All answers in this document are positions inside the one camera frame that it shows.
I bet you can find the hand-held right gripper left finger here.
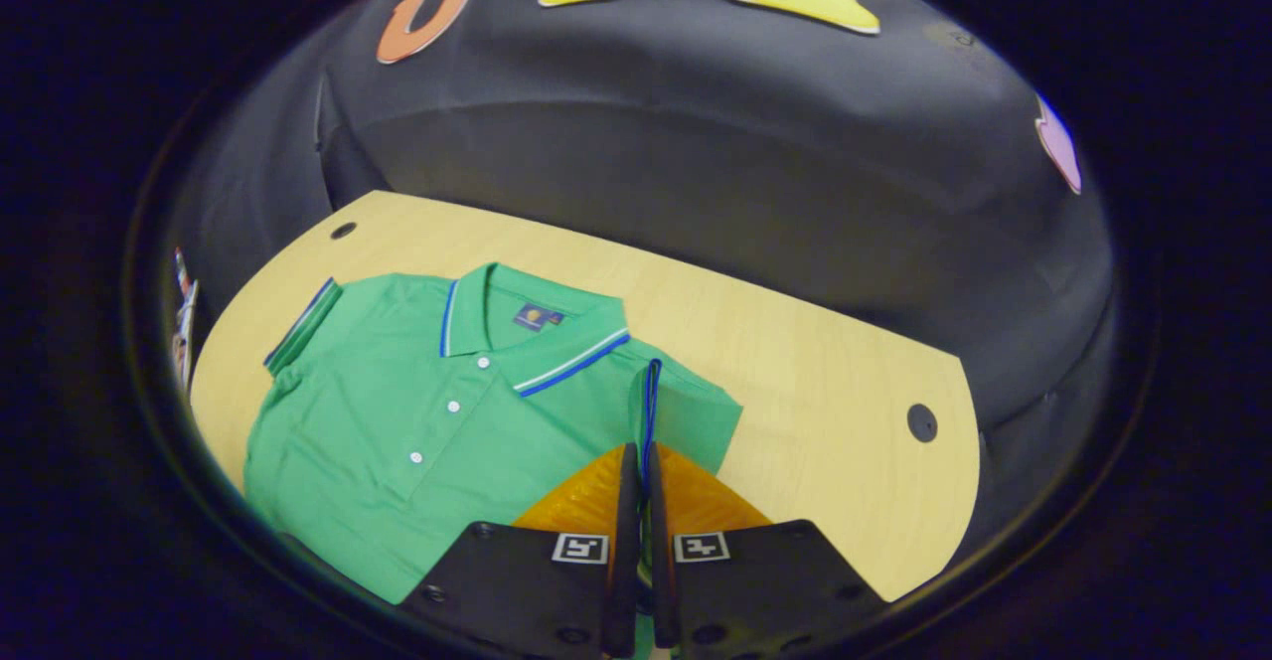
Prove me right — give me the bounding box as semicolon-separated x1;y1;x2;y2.
402;441;643;660

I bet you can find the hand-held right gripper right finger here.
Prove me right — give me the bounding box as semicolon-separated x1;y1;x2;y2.
644;441;887;660

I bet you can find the green T-shirt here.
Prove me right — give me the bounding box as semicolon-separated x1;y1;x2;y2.
242;262;744;606

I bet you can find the black backdrop cloth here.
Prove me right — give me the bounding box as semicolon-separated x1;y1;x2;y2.
159;0;1119;581

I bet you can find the printed white sheet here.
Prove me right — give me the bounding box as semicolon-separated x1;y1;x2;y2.
171;247;202;395

